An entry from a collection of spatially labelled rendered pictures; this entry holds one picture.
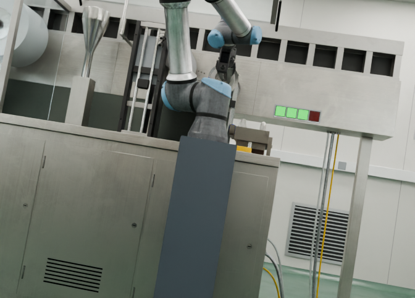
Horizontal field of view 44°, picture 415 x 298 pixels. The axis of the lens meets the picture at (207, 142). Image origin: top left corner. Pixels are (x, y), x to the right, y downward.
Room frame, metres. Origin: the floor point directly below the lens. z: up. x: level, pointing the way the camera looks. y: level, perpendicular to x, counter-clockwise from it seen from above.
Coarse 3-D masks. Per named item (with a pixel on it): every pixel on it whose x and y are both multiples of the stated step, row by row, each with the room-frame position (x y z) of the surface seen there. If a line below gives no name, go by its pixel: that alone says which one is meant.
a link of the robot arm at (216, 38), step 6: (222, 24) 2.09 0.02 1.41; (216, 30) 2.06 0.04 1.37; (222, 30) 2.05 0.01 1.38; (228, 30) 2.04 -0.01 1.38; (210, 36) 2.06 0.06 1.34; (216, 36) 2.05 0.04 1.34; (222, 36) 2.05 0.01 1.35; (228, 36) 2.04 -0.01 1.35; (210, 42) 2.08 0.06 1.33; (216, 42) 2.07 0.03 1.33; (222, 42) 2.06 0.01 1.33; (228, 42) 2.06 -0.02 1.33; (216, 48) 2.09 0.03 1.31
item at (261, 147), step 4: (236, 144) 2.42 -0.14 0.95; (240, 144) 2.42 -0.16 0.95; (244, 144) 2.41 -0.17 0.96; (256, 144) 2.41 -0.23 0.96; (260, 144) 2.41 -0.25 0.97; (252, 148) 2.41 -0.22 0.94; (256, 148) 2.41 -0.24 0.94; (260, 148) 2.41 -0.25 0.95; (264, 148) 2.40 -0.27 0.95; (252, 152) 2.41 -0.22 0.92; (256, 152) 2.41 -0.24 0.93; (260, 152) 2.41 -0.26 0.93
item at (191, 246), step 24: (192, 144) 1.76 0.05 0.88; (216, 144) 1.77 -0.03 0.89; (192, 168) 1.77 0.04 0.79; (216, 168) 1.77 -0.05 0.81; (192, 192) 1.77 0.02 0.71; (216, 192) 1.77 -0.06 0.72; (168, 216) 1.76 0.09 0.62; (192, 216) 1.77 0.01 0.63; (216, 216) 1.77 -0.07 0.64; (168, 240) 1.76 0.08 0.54; (192, 240) 1.77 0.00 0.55; (216, 240) 1.77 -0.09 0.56; (168, 264) 1.76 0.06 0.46; (192, 264) 1.77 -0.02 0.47; (216, 264) 1.77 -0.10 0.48; (168, 288) 1.76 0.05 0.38; (192, 288) 1.77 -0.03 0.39
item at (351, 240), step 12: (360, 144) 2.83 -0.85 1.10; (360, 156) 2.81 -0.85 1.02; (360, 168) 2.81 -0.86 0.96; (360, 180) 2.81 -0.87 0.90; (360, 192) 2.81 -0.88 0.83; (360, 204) 2.81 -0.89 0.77; (360, 216) 2.80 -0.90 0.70; (348, 228) 2.82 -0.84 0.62; (348, 240) 2.81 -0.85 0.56; (348, 252) 2.81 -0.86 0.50; (348, 264) 2.81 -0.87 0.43; (348, 276) 2.81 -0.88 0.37; (348, 288) 2.81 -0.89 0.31
